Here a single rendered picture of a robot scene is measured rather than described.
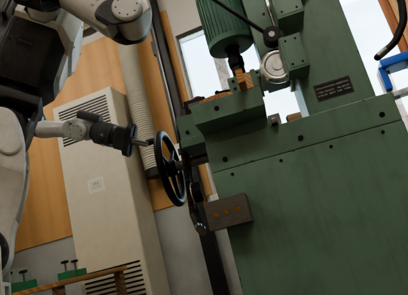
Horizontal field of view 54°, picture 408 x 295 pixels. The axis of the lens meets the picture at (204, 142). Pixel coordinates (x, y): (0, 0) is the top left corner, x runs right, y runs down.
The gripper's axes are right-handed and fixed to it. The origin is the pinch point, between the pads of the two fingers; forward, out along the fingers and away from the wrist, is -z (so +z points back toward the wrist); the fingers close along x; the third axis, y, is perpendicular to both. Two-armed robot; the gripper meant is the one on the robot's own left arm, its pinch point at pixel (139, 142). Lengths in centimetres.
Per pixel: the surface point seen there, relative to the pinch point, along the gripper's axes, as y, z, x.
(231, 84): 9.4, -26.9, 27.9
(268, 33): 1, -37, 46
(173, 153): 11.8, -9.5, -2.6
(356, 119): -11, -70, 24
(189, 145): -5.3, -20.1, 4.0
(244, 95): -21.7, -38.0, 23.9
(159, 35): 163, 70, 62
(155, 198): 142, 39, -60
